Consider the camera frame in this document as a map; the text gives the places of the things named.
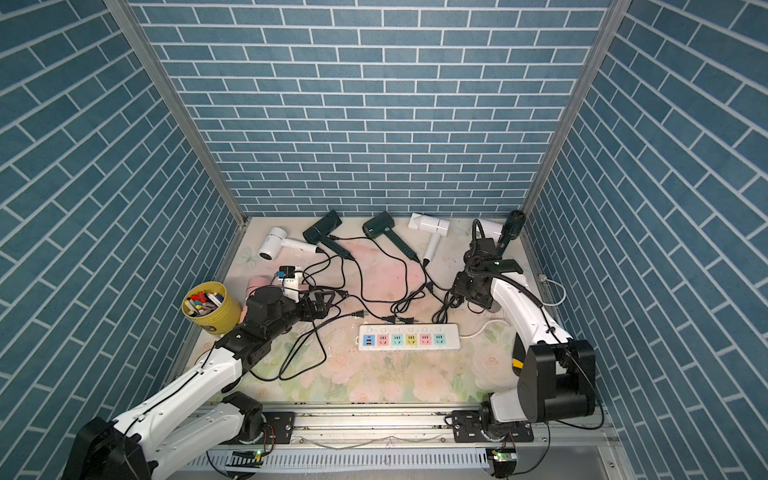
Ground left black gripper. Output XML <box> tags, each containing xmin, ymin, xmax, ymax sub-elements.
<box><xmin>264</xmin><ymin>288</ymin><xmax>336</xmax><ymax>342</ymax></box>

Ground white power strip coloured sockets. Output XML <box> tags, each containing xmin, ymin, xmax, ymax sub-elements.
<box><xmin>357</xmin><ymin>324</ymin><xmax>461</xmax><ymax>352</ymax></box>

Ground black power cord with plug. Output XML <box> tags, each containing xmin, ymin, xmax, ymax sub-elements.
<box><xmin>347</xmin><ymin>239</ymin><xmax>457</xmax><ymax>325</ymax></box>

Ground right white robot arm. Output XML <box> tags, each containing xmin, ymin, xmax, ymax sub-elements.
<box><xmin>451</xmin><ymin>238</ymin><xmax>597</xmax><ymax>438</ymax></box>

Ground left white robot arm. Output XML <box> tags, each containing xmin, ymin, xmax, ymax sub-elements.
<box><xmin>63</xmin><ymin>286</ymin><xmax>333</xmax><ymax>479</ymax></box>

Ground pink hair dryer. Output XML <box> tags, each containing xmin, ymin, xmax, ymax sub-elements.
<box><xmin>239</xmin><ymin>275</ymin><xmax>273</xmax><ymax>323</ymax></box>

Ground dark green dryer right corner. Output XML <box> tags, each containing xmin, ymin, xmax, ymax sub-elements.
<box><xmin>496</xmin><ymin>210</ymin><xmax>526</xmax><ymax>256</ymax></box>

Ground white folding hair dryer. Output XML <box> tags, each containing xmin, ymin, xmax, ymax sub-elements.
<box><xmin>408</xmin><ymin>213</ymin><xmax>450</xmax><ymax>266</ymax></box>

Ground dark green dryer angled nozzle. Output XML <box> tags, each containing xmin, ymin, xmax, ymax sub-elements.
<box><xmin>303</xmin><ymin>210</ymin><xmax>354</xmax><ymax>260</ymax></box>

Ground white hair dryer far left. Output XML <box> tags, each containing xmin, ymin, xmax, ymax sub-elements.
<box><xmin>258</xmin><ymin>227</ymin><xmax>320</xmax><ymax>261</ymax></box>

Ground yellow black utility knife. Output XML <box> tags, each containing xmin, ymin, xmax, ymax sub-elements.
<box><xmin>512</xmin><ymin>334</ymin><xmax>526</xmax><ymax>376</ymax></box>

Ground yellow cup of pens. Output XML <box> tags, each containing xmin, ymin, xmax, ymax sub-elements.
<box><xmin>181</xmin><ymin>281</ymin><xmax>242</xmax><ymax>335</ymax></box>

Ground dark green dryer centre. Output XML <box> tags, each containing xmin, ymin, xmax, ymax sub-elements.
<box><xmin>362</xmin><ymin>211</ymin><xmax>419</xmax><ymax>262</ymax></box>

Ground white wall cable connector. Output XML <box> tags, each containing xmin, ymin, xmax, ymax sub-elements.
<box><xmin>538</xmin><ymin>273</ymin><xmax>567</xmax><ymax>307</ymax></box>

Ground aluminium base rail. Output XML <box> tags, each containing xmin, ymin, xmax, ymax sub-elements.
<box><xmin>175</xmin><ymin>404</ymin><xmax>632</xmax><ymax>479</ymax></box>

